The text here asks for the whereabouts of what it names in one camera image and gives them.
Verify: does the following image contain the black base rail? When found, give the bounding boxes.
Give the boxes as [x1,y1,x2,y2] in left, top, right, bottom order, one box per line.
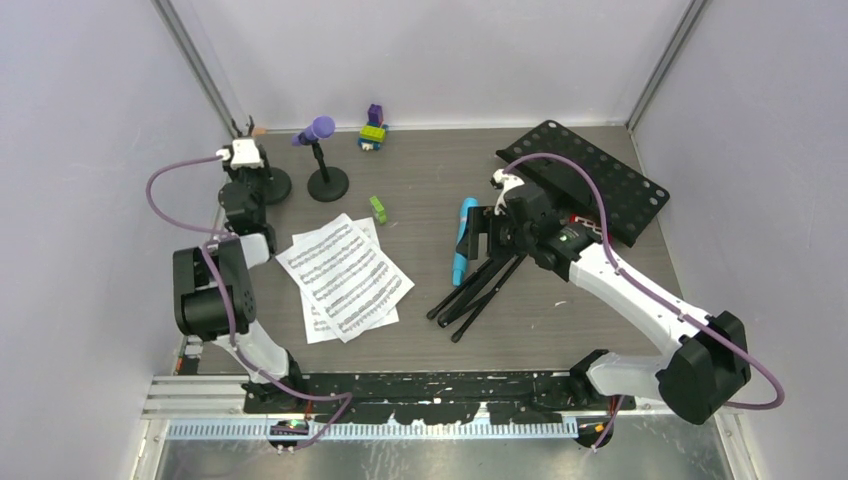
[241,369,637,429]

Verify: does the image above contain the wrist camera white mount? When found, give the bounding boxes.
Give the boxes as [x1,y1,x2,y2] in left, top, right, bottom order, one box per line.
[215,137,265,170]
[490,169,525,215]

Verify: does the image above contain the green toy block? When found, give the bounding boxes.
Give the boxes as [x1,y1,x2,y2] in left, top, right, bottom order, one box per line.
[369,196,388,225]

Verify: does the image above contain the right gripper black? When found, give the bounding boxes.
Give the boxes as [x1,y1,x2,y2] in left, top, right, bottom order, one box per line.
[457,206,535,261]

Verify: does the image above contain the red toy window block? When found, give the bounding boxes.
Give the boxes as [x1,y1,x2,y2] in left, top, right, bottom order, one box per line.
[570,214,603,236]

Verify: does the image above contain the black microphone stand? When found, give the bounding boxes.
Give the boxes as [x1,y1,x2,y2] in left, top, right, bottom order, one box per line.
[231,115,293,207]

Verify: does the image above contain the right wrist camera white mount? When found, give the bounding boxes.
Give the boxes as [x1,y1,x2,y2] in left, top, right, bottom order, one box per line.
[490,169,525,215]

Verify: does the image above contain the colourful toy block behind stand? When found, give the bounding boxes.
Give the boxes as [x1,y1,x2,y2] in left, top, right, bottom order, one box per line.
[357,104,388,151]

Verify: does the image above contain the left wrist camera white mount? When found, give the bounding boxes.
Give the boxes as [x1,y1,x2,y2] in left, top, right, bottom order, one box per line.
[215,137,265,170]

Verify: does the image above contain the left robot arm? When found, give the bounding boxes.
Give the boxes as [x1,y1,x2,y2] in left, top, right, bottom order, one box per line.
[172,138,307,414]

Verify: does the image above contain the purple toy microphone on stand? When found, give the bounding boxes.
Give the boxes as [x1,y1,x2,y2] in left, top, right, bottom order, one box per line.
[291,115,350,203]

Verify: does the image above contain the sheet music page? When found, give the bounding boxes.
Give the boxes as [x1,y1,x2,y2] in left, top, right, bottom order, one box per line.
[300,218,400,344]
[276,213,414,343]

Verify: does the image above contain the black music stand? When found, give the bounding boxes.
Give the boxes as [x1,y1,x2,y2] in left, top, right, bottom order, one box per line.
[426,120,670,342]

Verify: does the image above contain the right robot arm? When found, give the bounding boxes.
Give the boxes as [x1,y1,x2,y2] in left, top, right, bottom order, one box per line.
[477,180,751,425]

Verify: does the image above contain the blue toy microphone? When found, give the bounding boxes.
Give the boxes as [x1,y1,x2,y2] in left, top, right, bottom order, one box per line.
[452,197,479,287]

